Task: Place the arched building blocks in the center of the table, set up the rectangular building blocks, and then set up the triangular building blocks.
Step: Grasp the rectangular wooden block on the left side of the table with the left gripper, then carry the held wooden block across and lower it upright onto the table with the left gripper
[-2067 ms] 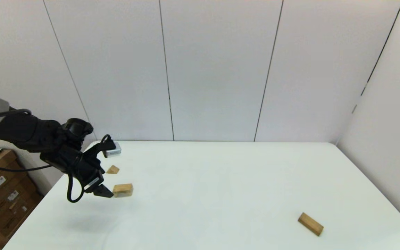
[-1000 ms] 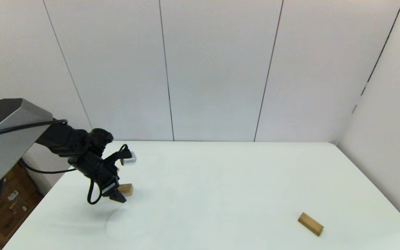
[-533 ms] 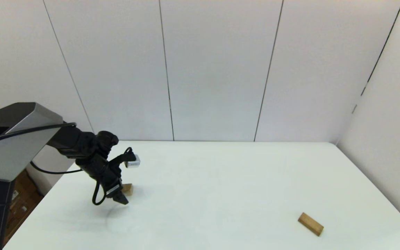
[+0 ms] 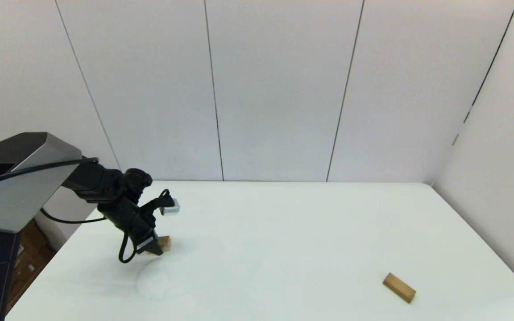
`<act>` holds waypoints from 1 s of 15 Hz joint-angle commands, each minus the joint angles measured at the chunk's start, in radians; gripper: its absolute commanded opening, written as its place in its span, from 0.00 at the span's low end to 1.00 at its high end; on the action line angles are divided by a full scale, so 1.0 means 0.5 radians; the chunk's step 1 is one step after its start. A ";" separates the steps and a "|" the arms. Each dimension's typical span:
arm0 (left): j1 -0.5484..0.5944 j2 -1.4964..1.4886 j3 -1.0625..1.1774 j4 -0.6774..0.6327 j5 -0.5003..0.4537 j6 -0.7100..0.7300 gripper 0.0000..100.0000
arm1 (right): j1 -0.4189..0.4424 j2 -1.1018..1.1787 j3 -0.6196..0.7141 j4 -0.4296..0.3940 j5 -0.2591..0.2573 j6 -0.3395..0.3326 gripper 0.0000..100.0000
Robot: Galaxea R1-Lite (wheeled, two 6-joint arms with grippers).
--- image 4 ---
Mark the rectangular wooden building block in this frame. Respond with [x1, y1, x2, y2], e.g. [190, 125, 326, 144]
[382, 273, 416, 304]

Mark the brown cardboard box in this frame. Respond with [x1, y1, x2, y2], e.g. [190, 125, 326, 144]
[6, 219, 57, 313]

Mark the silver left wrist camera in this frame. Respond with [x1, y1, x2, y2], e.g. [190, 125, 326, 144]
[161, 198, 181, 216]

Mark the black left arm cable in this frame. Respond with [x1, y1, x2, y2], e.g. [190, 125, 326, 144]
[0, 157, 107, 224]

